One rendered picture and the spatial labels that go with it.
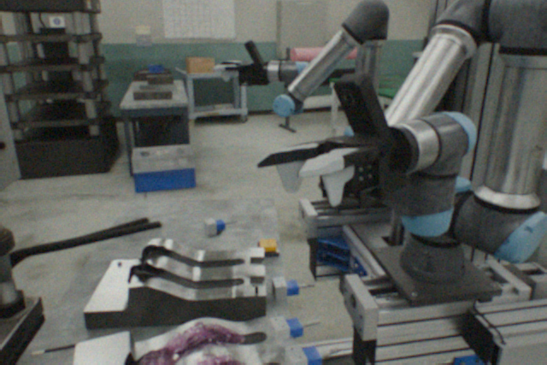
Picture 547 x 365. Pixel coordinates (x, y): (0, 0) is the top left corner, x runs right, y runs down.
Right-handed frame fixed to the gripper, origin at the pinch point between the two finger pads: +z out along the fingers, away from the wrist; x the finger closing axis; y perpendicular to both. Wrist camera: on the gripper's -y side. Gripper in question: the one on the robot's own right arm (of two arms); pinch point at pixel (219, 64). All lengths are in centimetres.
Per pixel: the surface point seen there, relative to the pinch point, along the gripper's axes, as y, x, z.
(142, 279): 43, -74, -2
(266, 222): 65, -9, -18
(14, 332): 56, -88, 32
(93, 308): 49, -81, 10
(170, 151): 146, 213, 158
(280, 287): 53, -58, -38
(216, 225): 59, -23, -2
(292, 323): 49, -74, -45
